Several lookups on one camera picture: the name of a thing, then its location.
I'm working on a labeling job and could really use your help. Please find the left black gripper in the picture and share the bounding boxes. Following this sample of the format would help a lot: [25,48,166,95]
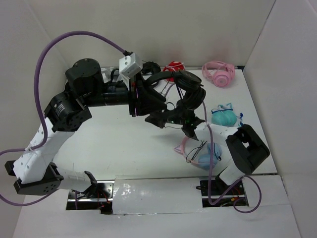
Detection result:
[82,69,167,117]

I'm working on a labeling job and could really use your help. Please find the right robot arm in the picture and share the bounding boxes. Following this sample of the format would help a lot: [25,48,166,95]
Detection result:
[145,109,270,194]

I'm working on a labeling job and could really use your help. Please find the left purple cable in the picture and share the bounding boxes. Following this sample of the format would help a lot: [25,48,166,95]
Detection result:
[0,30,129,207]

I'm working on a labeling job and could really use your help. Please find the black wrapped headphones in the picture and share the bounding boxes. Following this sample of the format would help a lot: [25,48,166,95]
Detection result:
[141,61,161,75]

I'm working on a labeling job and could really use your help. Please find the grey white headphones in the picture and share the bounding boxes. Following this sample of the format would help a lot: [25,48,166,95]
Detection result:
[101,67,122,83]

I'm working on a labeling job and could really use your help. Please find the pink blue cat-ear headphones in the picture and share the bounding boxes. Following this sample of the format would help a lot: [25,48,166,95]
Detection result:
[174,136,222,171]

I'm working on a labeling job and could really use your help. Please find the red white headphones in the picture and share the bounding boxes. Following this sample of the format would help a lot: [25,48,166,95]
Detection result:
[162,61,185,72]

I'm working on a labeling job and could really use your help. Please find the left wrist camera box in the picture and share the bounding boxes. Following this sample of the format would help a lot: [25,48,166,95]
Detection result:
[119,53,143,80]

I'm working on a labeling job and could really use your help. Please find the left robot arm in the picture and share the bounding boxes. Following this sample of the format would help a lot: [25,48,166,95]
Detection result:
[5,55,167,198]

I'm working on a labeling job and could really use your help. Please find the black wired headphones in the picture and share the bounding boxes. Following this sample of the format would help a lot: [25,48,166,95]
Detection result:
[146,70,206,110]

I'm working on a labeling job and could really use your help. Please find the teal headphones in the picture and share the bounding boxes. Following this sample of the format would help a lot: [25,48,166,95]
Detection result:
[211,103,244,127]

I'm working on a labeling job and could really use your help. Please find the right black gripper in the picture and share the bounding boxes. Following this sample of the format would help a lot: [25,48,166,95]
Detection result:
[145,109,185,129]

